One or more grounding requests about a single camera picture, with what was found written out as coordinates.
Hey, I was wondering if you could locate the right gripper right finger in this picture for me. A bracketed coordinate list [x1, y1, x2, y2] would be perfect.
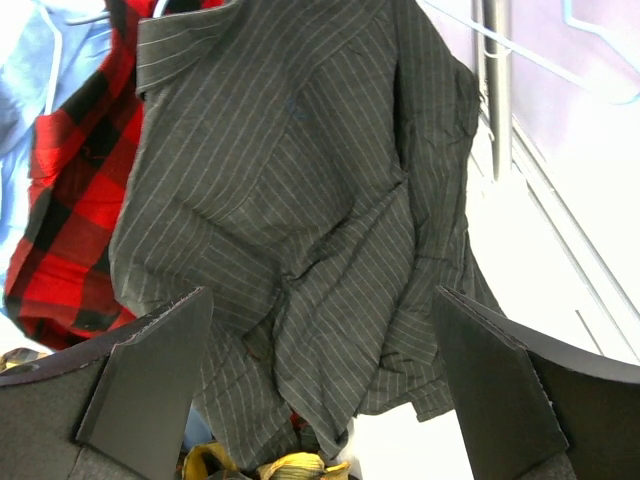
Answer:
[433, 288, 639, 480]

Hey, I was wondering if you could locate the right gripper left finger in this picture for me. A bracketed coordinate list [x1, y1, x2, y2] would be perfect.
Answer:
[1, 288, 213, 479]

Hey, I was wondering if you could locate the yellow plaid shirt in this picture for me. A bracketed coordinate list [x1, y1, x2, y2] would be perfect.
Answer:
[0, 347, 354, 480]

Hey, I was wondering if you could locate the light blue wire hanger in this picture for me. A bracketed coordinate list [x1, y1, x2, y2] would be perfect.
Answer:
[423, 1, 639, 106]

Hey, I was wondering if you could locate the red black plaid shirt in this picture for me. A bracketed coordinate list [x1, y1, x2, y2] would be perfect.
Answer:
[3, 0, 226, 351]

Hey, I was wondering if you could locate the dark grey striped shirt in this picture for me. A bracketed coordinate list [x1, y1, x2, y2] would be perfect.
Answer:
[109, 1, 496, 470]

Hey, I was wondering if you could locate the light blue shirt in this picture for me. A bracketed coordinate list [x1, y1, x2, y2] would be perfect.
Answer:
[0, 0, 119, 286]

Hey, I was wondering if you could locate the metal clothes rack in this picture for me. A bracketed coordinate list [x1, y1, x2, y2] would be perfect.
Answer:
[474, 0, 512, 182]

